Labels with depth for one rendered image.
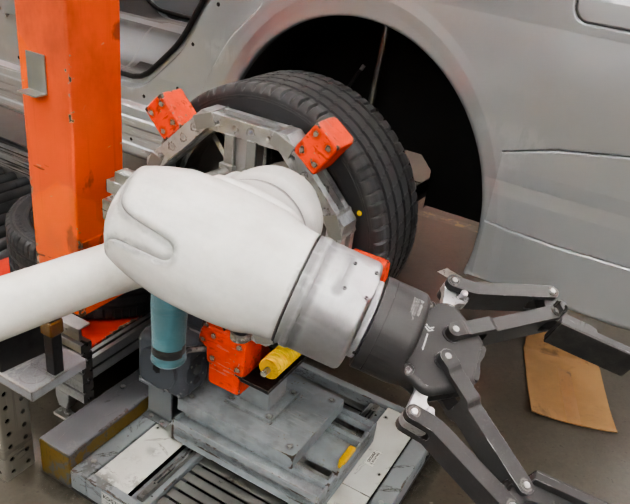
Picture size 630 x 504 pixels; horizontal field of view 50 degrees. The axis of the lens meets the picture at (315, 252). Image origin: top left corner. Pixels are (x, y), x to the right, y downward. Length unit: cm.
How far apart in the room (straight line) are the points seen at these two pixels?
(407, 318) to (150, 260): 19
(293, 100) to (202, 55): 60
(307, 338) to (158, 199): 15
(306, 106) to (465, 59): 40
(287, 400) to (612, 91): 120
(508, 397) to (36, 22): 198
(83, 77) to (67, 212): 33
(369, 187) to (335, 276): 99
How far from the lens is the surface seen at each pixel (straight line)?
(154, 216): 50
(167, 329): 168
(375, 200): 148
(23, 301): 68
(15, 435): 213
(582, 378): 291
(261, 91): 155
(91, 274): 68
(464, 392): 50
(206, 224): 48
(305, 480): 197
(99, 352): 218
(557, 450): 254
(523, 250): 173
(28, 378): 182
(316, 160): 140
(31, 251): 229
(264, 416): 200
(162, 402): 218
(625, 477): 256
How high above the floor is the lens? 157
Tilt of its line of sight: 28 degrees down
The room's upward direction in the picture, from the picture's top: 7 degrees clockwise
